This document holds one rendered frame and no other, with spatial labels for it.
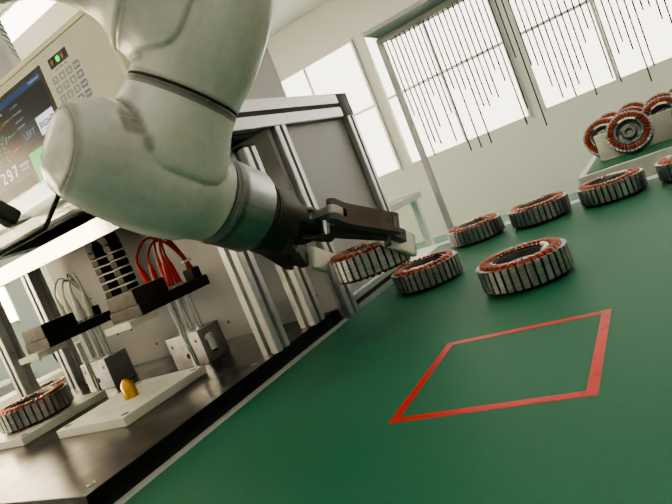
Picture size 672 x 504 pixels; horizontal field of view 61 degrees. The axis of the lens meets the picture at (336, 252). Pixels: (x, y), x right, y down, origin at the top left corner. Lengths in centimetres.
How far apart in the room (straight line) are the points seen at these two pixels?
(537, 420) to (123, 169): 35
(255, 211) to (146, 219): 11
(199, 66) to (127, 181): 11
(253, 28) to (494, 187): 669
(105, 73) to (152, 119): 44
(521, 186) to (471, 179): 60
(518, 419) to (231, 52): 36
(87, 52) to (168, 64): 45
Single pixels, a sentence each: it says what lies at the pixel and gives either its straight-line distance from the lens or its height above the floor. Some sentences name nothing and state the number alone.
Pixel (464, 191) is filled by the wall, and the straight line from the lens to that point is 726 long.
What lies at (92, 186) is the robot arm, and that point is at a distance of 49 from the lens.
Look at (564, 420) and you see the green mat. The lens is 40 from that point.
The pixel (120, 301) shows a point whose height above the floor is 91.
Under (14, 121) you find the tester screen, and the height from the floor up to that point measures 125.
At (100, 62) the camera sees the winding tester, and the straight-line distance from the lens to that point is 94.
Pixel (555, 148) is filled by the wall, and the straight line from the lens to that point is 698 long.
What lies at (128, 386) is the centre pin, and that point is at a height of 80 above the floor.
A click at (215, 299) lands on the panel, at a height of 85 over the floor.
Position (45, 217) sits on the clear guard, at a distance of 61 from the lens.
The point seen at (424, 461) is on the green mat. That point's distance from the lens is 40.
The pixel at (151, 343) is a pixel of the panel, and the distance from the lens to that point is 120.
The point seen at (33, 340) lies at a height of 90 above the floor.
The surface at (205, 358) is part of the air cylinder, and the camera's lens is 92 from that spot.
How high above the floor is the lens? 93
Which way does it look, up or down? 5 degrees down
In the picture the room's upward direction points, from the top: 22 degrees counter-clockwise
